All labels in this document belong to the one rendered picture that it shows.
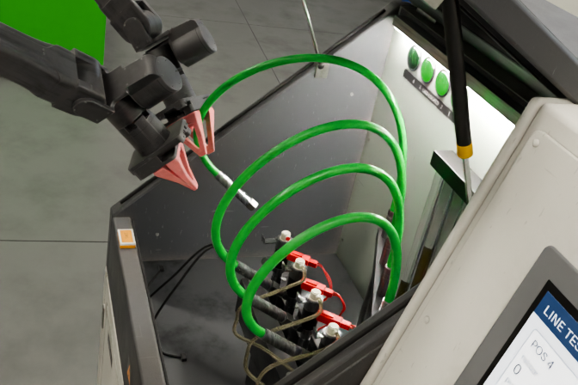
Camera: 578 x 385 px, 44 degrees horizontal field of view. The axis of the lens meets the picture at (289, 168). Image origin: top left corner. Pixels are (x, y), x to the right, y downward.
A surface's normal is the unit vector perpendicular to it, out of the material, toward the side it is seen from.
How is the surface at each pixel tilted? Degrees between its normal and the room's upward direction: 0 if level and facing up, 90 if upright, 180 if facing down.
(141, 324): 0
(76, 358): 0
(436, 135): 90
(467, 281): 76
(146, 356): 0
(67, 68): 44
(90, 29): 90
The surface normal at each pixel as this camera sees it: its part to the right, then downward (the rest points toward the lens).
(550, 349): -0.87, -0.21
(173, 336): 0.18, -0.86
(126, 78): -0.46, -0.32
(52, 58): 0.79, -0.45
